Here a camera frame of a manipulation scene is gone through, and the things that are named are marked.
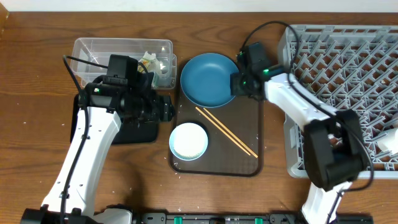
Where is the dark blue plate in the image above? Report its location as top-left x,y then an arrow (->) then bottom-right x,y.
180,53 -> 238,108

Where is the white napkin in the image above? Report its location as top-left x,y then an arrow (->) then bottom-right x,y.
138,52 -> 170,78

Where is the wooden chopstick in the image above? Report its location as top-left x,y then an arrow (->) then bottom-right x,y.
203,108 -> 258,158
195,106 -> 252,156

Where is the light blue bowl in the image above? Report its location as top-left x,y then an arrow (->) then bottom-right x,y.
169,123 -> 208,161

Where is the pink-inside paper cup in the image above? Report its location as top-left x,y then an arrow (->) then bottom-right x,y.
376,128 -> 398,154

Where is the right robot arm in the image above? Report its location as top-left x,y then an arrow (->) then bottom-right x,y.
230,69 -> 371,223

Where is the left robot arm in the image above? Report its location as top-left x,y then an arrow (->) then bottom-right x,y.
21,73 -> 174,223

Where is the grey dishwasher rack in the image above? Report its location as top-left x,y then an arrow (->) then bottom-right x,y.
278,25 -> 397,179

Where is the black rectangular tray bin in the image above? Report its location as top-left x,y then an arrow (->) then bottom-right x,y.
70,94 -> 159,145

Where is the clear plastic bin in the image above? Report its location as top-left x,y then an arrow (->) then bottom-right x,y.
72,37 -> 177,90

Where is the brown serving tray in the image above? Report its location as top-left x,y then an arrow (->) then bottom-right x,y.
167,60 -> 264,177

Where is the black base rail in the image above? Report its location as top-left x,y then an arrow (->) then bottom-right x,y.
133,212 -> 374,224

